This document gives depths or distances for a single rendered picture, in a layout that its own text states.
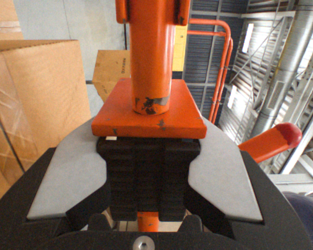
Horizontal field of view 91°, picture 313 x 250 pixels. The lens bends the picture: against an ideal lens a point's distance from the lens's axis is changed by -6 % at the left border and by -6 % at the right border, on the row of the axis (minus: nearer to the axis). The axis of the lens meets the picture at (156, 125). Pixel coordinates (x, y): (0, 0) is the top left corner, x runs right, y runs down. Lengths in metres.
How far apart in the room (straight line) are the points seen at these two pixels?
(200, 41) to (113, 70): 9.49
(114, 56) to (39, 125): 1.65
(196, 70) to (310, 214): 10.98
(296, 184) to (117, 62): 2.25
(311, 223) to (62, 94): 0.41
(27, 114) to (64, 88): 0.08
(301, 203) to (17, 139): 0.41
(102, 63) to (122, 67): 0.21
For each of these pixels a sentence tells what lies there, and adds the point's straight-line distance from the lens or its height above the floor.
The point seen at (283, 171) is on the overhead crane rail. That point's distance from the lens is 3.00.
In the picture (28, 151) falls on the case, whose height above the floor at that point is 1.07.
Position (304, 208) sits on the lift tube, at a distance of 0.37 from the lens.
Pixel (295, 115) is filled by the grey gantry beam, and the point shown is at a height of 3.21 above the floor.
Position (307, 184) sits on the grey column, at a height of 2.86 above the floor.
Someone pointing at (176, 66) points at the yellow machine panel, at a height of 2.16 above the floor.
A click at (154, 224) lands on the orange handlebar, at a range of 0.18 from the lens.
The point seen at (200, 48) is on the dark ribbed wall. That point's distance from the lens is 11.00.
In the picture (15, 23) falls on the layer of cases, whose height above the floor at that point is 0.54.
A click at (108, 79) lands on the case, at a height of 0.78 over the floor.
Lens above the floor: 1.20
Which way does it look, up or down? 1 degrees up
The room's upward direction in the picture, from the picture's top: 91 degrees clockwise
